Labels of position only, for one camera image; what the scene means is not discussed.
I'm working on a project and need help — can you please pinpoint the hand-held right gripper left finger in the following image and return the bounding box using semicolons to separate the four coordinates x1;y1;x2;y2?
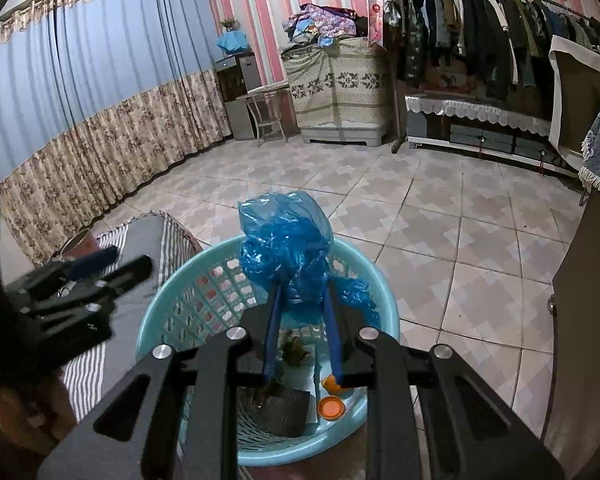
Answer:
37;282;286;480

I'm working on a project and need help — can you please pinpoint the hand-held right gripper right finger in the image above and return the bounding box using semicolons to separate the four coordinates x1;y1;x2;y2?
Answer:
322;280;566;480

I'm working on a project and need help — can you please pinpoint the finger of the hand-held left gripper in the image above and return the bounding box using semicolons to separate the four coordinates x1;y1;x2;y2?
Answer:
7;246;120;301
27;255;153;318

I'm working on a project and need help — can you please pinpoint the orange tangerine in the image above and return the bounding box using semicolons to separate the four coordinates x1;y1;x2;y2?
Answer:
321;374;353;392

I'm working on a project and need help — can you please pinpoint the turquoise plastic basket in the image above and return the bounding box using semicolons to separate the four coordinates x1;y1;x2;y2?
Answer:
136;235;400;467

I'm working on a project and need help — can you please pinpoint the orange round lid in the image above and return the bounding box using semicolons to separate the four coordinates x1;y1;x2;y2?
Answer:
317;395;345;420

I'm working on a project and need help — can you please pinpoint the dark grey cloth pad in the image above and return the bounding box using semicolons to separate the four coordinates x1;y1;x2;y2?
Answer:
240;389;312;438

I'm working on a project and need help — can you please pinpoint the blue plastic bag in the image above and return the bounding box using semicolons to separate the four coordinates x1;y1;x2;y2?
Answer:
237;191;381;331

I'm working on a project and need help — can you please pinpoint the pink metal mug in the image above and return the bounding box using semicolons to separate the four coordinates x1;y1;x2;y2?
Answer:
61;230;101;262

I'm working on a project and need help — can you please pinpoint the grey striped table cloth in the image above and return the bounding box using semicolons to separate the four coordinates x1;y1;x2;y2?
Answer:
55;212;203;423

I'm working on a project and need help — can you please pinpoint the blue and floral curtain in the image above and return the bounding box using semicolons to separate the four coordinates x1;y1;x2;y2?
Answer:
0;0;233;266

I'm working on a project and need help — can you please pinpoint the grey water dispenser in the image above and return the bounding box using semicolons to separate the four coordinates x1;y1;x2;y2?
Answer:
215;51;261;141

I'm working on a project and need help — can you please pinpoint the small round stool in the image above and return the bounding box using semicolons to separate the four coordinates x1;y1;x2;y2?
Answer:
236;82;291;146

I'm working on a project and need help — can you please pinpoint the metal clothes rack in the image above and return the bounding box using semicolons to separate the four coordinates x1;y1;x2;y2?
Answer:
375;0;596;153

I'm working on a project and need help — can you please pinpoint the cloth-covered cabinet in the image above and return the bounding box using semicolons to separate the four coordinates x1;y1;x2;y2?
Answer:
282;40;393;148

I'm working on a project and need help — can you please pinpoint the grey low cabinet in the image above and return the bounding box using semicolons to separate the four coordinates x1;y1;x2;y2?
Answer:
407;110;581;176

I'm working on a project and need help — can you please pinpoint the potted plant with blue cover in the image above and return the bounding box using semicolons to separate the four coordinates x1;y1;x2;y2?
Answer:
216;19;253;56

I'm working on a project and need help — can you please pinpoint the brown wooden cabinet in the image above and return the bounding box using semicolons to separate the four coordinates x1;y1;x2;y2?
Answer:
540;195;600;476

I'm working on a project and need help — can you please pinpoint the white lace cloth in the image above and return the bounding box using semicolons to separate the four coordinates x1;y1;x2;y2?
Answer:
405;92;553;136

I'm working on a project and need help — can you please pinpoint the pile of colourful bedding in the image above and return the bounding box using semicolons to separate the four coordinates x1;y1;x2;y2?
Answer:
285;4;371;51

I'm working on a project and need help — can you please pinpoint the pink hanging bag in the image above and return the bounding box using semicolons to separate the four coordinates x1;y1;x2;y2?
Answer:
367;0;386;48

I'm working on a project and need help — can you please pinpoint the row of hanging clothes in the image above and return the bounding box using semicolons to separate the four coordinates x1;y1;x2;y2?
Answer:
395;0;600;101

